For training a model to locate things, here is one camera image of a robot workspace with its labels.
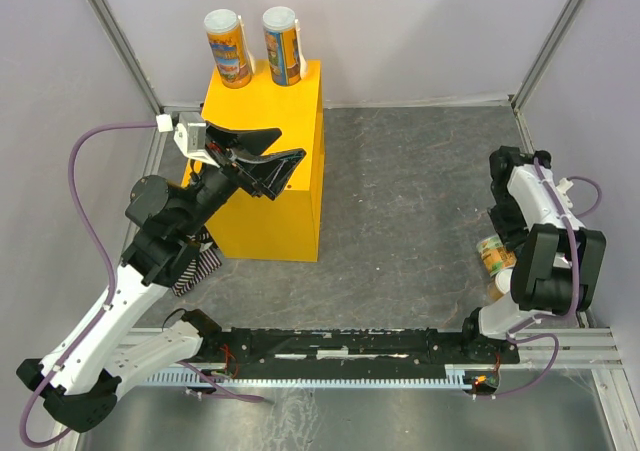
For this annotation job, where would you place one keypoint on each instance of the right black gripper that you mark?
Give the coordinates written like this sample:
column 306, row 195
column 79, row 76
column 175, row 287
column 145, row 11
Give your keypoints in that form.
column 510, row 234

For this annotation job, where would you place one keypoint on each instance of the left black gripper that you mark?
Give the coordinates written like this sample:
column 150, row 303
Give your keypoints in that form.
column 264, row 174

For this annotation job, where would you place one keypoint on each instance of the green label can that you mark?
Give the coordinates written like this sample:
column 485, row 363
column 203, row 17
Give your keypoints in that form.
column 494, row 255

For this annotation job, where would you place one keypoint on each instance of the blue orange can with spoon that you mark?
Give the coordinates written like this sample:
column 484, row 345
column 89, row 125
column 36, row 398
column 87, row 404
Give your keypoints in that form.
column 286, row 61

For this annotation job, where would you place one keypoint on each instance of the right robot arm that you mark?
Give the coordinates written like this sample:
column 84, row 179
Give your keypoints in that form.
column 558, row 259

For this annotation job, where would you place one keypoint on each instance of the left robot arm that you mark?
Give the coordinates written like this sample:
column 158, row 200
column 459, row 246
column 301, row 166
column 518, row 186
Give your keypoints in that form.
column 83, row 378

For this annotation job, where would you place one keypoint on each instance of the orange can white lid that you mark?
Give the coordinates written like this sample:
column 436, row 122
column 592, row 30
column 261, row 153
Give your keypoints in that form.
column 500, row 285

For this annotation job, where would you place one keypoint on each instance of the striped black white cloth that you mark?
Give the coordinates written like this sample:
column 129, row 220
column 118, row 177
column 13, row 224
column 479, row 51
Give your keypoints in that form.
column 201, row 267

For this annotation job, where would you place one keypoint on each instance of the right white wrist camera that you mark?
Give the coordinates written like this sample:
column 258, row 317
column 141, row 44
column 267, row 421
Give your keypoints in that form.
column 562, row 188

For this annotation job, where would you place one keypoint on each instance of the light blue cable duct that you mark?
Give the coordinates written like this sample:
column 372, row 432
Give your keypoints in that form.
column 453, row 379

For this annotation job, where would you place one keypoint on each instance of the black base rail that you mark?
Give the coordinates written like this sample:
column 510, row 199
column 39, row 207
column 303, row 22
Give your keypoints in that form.
column 335, row 353

